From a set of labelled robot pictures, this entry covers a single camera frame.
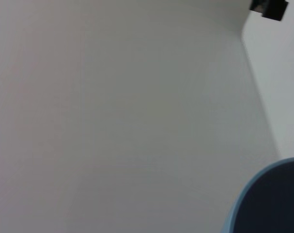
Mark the blue bowl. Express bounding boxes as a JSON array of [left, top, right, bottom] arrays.
[[221, 156, 294, 233]]

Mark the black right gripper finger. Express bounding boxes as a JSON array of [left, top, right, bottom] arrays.
[[248, 0, 290, 22]]

